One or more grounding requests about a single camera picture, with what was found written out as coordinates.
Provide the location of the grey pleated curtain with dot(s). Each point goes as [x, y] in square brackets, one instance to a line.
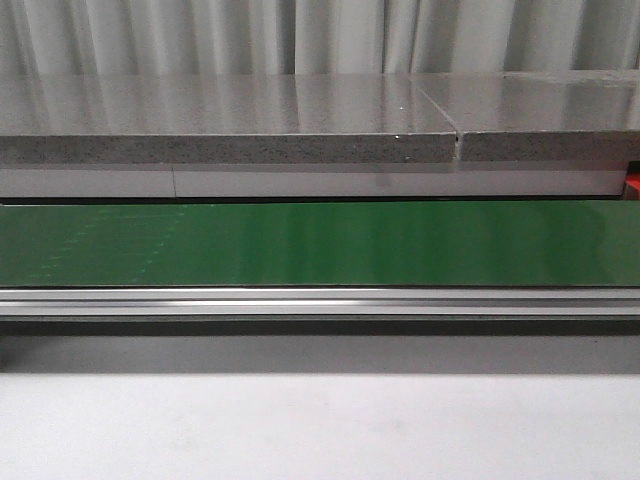
[309, 37]

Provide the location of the grey granite slab left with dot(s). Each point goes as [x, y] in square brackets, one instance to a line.
[220, 120]

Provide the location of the aluminium conveyor frame rail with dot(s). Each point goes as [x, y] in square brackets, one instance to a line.
[589, 302]

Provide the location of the grey granite slab right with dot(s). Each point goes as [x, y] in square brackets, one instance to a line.
[589, 117]

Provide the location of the red plastic tray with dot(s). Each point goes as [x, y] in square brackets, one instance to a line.
[632, 187]

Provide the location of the grey granite slab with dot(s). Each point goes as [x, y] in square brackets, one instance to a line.
[589, 117]
[220, 120]

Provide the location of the green conveyor belt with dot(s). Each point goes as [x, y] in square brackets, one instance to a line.
[413, 243]

